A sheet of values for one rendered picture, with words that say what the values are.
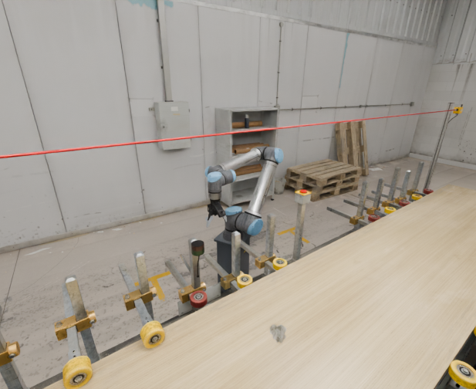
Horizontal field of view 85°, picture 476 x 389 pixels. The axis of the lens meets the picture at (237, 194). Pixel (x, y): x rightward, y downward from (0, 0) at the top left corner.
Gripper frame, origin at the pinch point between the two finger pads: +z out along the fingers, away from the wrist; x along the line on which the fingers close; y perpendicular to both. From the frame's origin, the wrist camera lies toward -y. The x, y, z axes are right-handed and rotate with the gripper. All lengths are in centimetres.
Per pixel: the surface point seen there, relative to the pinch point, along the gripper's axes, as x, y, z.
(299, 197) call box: -39, -36, -25
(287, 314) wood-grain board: 8, -81, 4
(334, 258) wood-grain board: -43, -64, 4
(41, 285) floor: 129, 134, 94
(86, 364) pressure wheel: 83, -66, -3
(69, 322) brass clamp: 87, -44, -3
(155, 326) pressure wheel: 60, -64, -4
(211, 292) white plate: 23.5, -37.3, 17.9
